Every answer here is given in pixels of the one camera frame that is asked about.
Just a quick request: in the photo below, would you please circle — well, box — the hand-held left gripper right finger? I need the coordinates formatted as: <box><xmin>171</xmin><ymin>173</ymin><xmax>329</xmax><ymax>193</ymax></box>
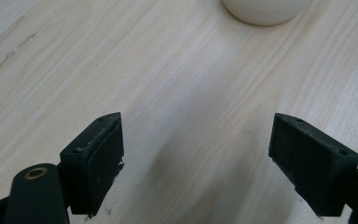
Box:
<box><xmin>268</xmin><ymin>112</ymin><xmax>358</xmax><ymax>217</ymax></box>

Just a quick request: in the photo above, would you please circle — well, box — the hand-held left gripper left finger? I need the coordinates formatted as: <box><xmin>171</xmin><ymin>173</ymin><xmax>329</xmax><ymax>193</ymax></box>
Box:
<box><xmin>59</xmin><ymin>112</ymin><xmax>125</xmax><ymax>218</ymax></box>

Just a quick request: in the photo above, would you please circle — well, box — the white round container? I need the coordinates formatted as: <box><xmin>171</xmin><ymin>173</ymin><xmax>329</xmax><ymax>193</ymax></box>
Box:
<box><xmin>221</xmin><ymin>0</ymin><xmax>312</xmax><ymax>27</ymax></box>

